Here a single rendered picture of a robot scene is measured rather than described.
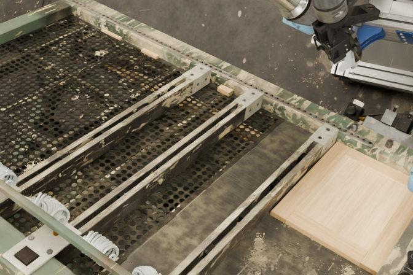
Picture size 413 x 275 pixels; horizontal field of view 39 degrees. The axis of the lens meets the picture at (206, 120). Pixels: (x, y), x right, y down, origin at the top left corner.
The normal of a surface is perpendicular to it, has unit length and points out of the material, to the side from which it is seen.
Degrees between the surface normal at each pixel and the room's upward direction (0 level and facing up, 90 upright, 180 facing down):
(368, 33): 0
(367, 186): 54
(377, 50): 0
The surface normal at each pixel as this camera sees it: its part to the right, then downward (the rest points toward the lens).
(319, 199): 0.10, -0.79
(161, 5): -0.43, -0.11
